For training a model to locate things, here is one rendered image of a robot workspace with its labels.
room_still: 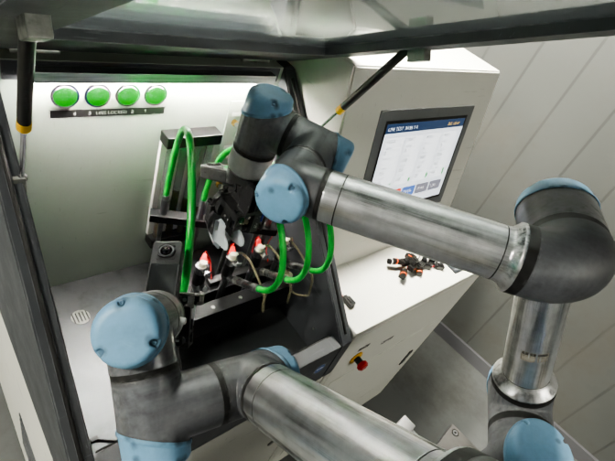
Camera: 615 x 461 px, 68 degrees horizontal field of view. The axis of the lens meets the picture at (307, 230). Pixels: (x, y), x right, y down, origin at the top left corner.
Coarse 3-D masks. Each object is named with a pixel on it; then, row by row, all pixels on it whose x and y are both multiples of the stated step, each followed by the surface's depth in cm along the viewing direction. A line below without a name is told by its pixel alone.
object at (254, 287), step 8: (224, 152) 99; (216, 160) 102; (208, 184) 108; (208, 192) 110; (200, 200) 111; (200, 208) 113; (200, 216) 114; (280, 224) 90; (280, 232) 90; (280, 240) 90; (280, 248) 91; (280, 256) 91; (280, 264) 92; (280, 272) 93; (232, 280) 107; (240, 280) 106; (280, 280) 94; (248, 288) 103; (256, 288) 101; (264, 288) 99; (272, 288) 96
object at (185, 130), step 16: (176, 144) 96; (192, 144) 80; (176, 160) 101; (192, 160) 78; (192, 176) 76; (192, 192) 75; (192, 208) 75; (192, 224) 74; (192, 240) 74; (192, 256) 75
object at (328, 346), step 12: (312, 348) 116; (324, 348) 117; (336, 348) 119; (300, 360) 112; (312, 360) 113; (324, 360) 119; (300, 372) 113; (312, 372) 120; (240, 420) 110; (204, 432) 99; (216, 432) 105; (192, 444) 100; (96, 456) 82; (108, 456) 83; (120, 456) 83
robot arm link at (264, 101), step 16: (256, 96) 69; (272, 96) 70; (288, 96) 72; (256, 112) 70; (272, 112) 70; (288, 112) 71; (240, 128) 74; (256, 128) 72; (272, 128) 71; (240, 144) 74; (256, 144) 73; (272, 144) 72; (256, 160) 75
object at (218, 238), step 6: (216, 222) 88; (222, 222) 87; (216, 228) 89; (222, 228) 87; (210, 234) 90; (216, 234) 90; (222, 234) 88; (216, 240) 91; (222, 240) 88; (216, 246) 93; (222, 246) 89; (228, 246) 88
